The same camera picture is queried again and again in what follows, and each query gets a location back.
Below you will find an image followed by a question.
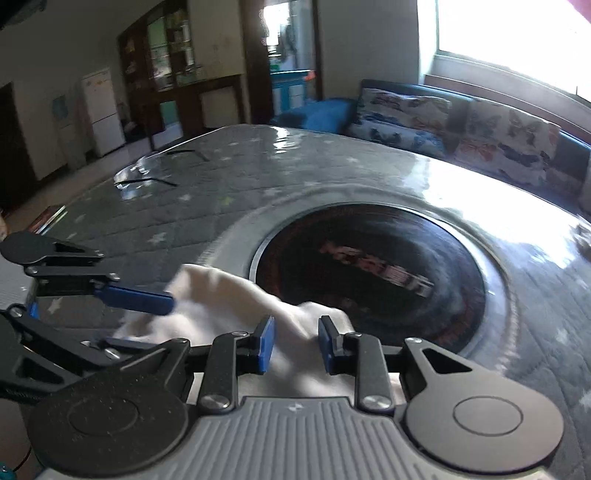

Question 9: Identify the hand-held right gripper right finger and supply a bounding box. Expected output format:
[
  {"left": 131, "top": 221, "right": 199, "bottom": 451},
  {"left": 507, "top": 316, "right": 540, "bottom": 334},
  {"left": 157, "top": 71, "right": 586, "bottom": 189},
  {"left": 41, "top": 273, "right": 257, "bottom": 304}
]
[{"left": 318, "top": 315, "right": 499, "bottom": 414}]

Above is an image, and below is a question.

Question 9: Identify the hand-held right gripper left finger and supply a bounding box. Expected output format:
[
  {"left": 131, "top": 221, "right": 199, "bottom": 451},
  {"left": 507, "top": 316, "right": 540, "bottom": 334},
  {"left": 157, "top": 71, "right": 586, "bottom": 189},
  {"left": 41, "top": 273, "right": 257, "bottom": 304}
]
[{"left": 106, "top": 315, "right": 276, "bottom": 415}]

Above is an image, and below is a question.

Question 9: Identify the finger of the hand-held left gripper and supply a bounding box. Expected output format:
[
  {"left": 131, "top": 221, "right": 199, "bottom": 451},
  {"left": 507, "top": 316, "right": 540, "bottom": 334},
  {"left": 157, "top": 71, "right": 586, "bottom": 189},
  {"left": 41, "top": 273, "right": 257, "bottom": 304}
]
[
  {"left": 7, "top": 305, "right": 160, "bottom": 370},
  {"left": 25, "top": 237, "right": 175, "bottom": 316}
]

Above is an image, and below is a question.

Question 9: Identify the cream white garment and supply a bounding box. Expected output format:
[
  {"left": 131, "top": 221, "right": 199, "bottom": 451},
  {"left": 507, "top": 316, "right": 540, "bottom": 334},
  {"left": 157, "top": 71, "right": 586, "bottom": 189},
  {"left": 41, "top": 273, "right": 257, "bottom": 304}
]
[{"left": 113, "top": 264, "right": 407, "bottom": 402}]

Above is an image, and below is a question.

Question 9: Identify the round black induction cooktop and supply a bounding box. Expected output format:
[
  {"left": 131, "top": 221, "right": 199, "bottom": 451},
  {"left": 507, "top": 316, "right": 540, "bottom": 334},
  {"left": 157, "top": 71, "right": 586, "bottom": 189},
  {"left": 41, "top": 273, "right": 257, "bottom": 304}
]
[{"left": 198, "top": 189, "right": 518, "bottom": 370}]

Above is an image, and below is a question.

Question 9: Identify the water dispenser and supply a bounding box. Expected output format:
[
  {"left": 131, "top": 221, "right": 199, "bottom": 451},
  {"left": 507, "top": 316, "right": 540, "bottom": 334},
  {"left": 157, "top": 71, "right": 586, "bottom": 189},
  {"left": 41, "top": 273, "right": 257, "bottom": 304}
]
[{"left": 53, "top": 95, "right": 88, "bottom": 169}]

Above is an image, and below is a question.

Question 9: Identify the white refrigerator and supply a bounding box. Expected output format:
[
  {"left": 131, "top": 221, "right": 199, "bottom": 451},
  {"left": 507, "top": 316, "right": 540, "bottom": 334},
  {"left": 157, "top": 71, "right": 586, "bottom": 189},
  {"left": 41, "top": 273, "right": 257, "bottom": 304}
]
[{"left": 82, "top": 67, "right": 126, "bottom": 158}]

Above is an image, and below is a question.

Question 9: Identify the blue sofa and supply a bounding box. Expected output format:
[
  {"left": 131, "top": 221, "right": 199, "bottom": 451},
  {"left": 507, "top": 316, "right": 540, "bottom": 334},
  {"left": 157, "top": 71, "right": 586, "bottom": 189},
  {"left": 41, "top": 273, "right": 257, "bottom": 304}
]
[{"left": 270, "top": 78, "right": 591, "bottom": 208}]

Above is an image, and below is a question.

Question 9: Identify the small butterfly print cushion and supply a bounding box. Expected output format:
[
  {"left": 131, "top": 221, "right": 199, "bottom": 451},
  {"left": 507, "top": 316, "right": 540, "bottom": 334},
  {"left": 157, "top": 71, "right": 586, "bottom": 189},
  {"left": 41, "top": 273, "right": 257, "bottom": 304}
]
[{"left": 346, "top": 85, "right": 451, "bottom": 155}]

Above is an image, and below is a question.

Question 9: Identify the dark wooden cabinet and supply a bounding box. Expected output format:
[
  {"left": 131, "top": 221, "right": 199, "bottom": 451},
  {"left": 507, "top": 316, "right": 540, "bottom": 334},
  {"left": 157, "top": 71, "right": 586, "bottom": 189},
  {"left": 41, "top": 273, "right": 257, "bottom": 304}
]
[{"left": 117, "top": 0, "right": 245, "bottom": 144}]

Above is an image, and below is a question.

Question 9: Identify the blue cabinet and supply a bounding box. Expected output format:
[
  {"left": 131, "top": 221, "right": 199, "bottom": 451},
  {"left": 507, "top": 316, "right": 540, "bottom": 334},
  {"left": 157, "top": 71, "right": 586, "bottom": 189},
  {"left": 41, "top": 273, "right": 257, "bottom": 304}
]
[{"left": 270, "top": 69, "right": 312, "bottom": 116}]

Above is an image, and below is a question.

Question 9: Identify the window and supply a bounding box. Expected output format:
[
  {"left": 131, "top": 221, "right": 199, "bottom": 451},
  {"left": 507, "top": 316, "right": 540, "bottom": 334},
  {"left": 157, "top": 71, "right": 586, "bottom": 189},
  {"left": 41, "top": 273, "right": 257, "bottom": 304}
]
[{"left": 436, "top": 0, "right": 591, "bottom": 100}]

